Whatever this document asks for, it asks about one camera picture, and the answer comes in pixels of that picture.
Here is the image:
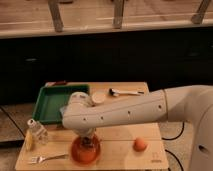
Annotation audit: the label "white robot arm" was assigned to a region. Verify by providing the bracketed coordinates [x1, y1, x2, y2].
[62, 85, 213, 171]

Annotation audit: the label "dark grapes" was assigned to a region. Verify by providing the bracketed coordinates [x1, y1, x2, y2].
[81, 137, 92, 148]

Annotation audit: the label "red bowl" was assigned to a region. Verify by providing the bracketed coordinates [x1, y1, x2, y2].
[69, 135, 101, 165]

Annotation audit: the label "clear plastic bottle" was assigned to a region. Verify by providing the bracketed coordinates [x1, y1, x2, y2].
[27, 119, 48, 145]

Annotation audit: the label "green plastic tray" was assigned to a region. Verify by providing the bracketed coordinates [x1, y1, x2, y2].
[32, 84, 89, 125]

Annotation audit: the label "silver fork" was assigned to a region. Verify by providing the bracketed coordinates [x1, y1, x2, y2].
[28, 154, 69, 164]

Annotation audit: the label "orange fruit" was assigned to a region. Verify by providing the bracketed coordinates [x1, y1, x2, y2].
[133, 137, 147, 152]

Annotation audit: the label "yellow banana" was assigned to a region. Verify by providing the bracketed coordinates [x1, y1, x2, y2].
[25, 131, 34, 151]

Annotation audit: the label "wooden chair leg middle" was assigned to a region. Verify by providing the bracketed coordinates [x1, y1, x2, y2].
[113, 0, 125, 29]

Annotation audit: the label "wooden chair leg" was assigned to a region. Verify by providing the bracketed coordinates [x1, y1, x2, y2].
[48, 0, 63, 32]
[191, 0, 212, 24]
[113, 0, 125, 29]

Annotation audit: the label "wooden chair leg left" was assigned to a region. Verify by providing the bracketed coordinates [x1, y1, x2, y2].
[48, 0, 63, 32]

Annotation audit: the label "wooden chair leg right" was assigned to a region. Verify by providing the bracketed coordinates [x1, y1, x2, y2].
[191, 0, 212, 24]

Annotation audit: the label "white handled brush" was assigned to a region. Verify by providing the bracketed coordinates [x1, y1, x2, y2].
[109, 88, 144, 96]

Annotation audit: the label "black cable right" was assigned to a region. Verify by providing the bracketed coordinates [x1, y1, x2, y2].
[161, 121, 185, 171]

